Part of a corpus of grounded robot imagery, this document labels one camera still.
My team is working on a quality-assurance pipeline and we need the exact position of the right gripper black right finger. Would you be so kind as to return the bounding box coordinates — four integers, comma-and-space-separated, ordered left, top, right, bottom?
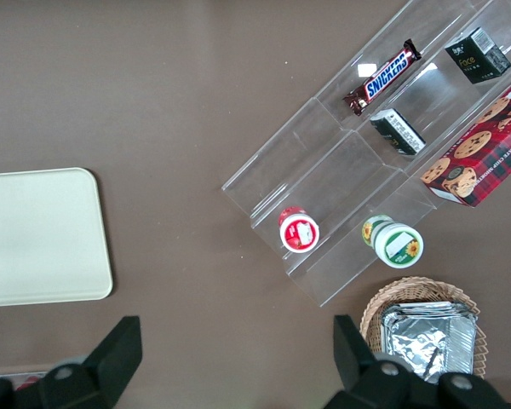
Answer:
326, 314, 442, 409

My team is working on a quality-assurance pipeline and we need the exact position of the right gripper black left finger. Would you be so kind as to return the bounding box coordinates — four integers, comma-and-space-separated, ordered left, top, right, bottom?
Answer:
37, 314, 144, 409

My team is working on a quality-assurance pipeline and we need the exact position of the light wicker basket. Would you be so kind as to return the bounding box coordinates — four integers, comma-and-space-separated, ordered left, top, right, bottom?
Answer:
359, 276, 489, 381

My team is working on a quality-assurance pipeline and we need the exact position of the cream rectangular serving tray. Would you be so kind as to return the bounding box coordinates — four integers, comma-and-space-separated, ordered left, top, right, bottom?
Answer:
0, 167, 114, 308

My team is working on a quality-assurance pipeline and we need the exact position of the aluminium foil container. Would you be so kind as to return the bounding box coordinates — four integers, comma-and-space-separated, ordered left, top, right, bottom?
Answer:
381, 301, 479, 385

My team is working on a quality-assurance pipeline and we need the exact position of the green sunflower yogurt cup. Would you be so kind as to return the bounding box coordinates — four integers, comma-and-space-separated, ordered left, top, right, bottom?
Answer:
361, 214, 424, 270

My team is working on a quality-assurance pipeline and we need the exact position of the red lid yogurt cup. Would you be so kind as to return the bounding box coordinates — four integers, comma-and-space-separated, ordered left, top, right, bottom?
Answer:
278, 205, 322, 254

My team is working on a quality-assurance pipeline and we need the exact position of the clear acrylic tiered shelf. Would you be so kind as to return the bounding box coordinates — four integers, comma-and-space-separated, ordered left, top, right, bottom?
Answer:
221, 0, 511, 308

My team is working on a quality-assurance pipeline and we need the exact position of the small black text box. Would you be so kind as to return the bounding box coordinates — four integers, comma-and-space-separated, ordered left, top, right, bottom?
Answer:
369, 107, 427, 157

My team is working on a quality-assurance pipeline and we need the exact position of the red plaid cookie box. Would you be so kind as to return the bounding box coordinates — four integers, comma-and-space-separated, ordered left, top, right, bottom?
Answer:
420, 72, 511, 209

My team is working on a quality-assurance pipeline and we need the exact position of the Snickers chocolate bar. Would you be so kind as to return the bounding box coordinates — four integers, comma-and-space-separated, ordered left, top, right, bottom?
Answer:
342, 38, 422, 118

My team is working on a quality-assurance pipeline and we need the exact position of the black Face print box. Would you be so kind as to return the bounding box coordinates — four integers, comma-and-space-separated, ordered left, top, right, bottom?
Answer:
445, 26, 511, 86

